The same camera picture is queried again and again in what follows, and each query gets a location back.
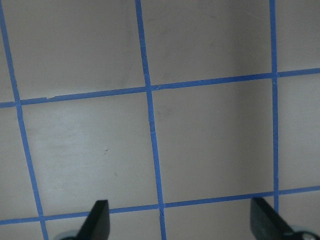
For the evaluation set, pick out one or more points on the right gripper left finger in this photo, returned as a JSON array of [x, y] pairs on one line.
[[95, 227]]

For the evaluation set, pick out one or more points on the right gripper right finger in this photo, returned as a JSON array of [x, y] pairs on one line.
[[267, 224]]

